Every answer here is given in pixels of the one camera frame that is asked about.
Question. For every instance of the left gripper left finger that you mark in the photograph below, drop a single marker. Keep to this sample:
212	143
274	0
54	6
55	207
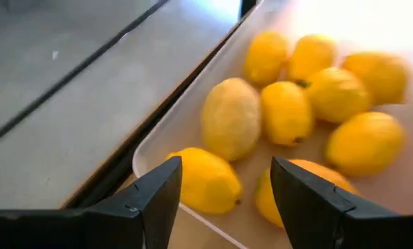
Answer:
88	230

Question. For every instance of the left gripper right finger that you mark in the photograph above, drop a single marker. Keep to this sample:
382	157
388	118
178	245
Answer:
330	228

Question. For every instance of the clear plastic bin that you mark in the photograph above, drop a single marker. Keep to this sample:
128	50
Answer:
178	131

